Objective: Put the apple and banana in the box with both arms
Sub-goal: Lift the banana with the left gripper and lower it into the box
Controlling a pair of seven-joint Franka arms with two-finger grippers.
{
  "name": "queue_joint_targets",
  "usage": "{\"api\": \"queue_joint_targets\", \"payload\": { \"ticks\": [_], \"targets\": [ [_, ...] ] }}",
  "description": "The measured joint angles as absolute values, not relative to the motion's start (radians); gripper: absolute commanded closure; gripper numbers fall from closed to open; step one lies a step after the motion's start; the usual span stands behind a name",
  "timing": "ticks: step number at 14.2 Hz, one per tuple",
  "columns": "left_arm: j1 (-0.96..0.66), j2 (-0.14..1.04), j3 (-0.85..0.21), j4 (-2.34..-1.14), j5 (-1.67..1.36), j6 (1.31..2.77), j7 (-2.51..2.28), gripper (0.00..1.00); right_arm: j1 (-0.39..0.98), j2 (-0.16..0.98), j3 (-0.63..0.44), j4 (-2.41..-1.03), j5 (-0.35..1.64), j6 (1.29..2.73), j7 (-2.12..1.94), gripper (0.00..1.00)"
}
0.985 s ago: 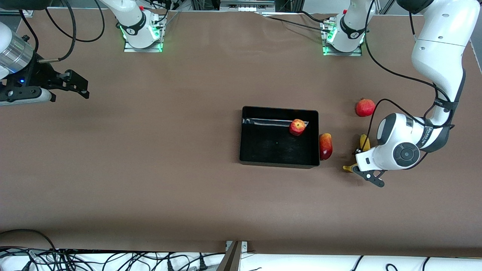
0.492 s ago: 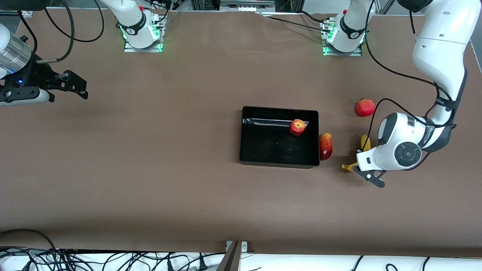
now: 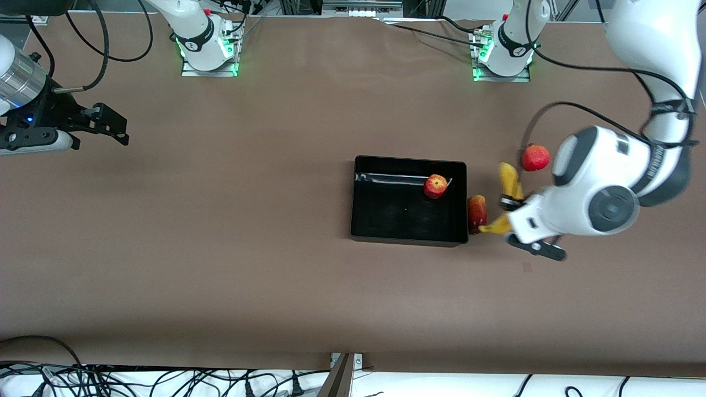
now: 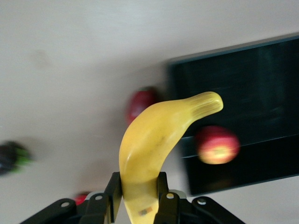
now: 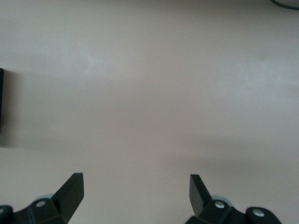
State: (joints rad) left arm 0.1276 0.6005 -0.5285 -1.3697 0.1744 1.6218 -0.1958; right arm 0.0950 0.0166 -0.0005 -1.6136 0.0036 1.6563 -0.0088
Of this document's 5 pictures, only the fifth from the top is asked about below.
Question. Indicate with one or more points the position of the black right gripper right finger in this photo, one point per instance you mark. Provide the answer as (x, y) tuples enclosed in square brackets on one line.
[(198, 198)]

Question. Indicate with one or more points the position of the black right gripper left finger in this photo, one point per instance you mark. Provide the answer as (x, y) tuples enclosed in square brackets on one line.
[(67, 198)]

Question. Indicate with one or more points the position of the black rectangular plastic box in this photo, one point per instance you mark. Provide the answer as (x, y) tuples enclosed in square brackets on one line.
[(1, 100)]

